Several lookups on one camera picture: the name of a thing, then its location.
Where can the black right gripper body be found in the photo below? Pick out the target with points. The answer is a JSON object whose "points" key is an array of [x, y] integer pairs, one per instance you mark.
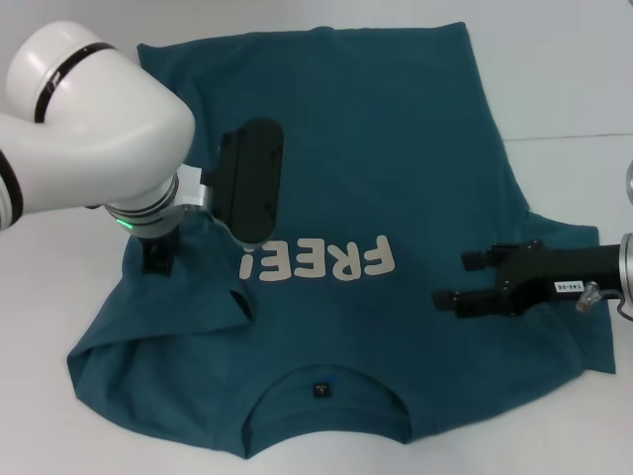
{"points": [[554, 271]]}

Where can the teal t-shirt with FREE print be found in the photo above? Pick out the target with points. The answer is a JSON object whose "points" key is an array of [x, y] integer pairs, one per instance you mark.
{"points": [[371, 148]]}

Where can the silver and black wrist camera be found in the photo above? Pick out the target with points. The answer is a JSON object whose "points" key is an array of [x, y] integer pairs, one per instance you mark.
{"points": [[252, 183]]}

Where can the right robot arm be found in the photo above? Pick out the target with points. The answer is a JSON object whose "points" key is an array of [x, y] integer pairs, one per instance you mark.
{"points": [[628, 267]]}

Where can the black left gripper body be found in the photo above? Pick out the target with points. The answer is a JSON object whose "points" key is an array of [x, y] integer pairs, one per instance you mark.
{"points": [[165, 240]]}

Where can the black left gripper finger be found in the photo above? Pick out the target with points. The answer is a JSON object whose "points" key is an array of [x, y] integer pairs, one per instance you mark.
{"points": [[157, 259]]}

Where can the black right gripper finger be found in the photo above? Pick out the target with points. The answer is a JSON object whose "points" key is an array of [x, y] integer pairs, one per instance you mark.
{"points": [[477, 304], [489, 255]]}

